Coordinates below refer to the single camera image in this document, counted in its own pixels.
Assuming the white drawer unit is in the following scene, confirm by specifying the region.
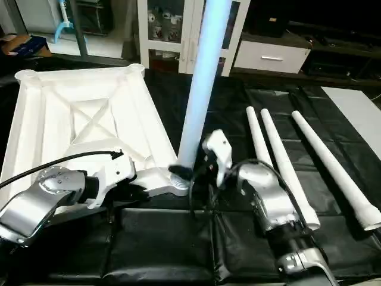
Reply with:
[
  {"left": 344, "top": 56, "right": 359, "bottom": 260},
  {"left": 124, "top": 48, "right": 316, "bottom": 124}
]
[{"left": 233, "top": 39, "right": 313, "bottom": 75}]

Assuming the white plastic table top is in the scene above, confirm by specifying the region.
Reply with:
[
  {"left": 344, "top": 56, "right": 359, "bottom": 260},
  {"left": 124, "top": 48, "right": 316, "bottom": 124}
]
[{"left": 0, "top": 63, "right": 192, "bottom": 207}]

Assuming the dark low media cabinet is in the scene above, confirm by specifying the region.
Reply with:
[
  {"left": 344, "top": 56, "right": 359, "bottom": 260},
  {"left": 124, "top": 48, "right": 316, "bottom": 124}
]
[{"left": 307, "top": 27, "right": 381, "bottom": 90}]

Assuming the grey vertical metal pole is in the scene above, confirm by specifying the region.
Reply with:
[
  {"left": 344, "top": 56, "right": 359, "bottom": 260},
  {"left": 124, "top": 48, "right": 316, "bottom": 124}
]
[{"left": 68, "top": 0, "right": 90, "bottom": 58}]

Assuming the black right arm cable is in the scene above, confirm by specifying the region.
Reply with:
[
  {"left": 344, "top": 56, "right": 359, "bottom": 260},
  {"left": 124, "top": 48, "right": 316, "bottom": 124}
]
[{"left": 188, "top": 158, "right": 307, "bottom": 230}]

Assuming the white flat board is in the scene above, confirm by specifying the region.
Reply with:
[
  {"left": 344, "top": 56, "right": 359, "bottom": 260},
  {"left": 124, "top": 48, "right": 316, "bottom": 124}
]
[{"left": 321, "top": 86, "right": 381, "bottom": 145}]

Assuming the light blue plastic object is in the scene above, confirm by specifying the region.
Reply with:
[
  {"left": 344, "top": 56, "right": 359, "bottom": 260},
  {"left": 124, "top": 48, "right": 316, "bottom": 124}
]
[{"left": 54, "top": 0, "right": 76, "bottom": 44}]

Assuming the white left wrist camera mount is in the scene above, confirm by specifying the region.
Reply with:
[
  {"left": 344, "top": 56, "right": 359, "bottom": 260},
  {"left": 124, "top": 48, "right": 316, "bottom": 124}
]
[{"left": 86, "top": 153, "right": 137, "bottom": 210}]

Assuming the brown cardboard box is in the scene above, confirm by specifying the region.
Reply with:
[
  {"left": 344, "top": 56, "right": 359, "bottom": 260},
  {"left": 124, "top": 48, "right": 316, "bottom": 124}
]
[{"left": 0, "top": 34, "right": 52, "bottom": 58}]

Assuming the white glass door cabinet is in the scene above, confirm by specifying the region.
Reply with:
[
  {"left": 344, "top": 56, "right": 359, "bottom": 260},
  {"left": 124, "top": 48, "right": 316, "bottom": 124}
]
[{"left": 137, "top": 0, "right": 251, "bottom": 77}]

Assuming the black work mat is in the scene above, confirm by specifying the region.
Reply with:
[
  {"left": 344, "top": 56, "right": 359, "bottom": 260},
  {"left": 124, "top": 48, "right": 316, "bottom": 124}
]
[{"left": 0, "top": 54, "right": 381, "bottom": 286}]

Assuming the white plastic table leg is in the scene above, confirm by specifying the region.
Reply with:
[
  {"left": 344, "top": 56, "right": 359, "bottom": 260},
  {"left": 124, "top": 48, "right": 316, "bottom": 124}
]
[
  {"left": 175, "top": 0, "right": 235, "bottom": 175},
  {"left": 260, "top": 108, "right": 321, "bottom": 232},
  {"left": 291, "top": 110, "right": 381, "bottom": 232},
  {"left": 246, "top": 106, "right": 276, "bottom": 169}
]

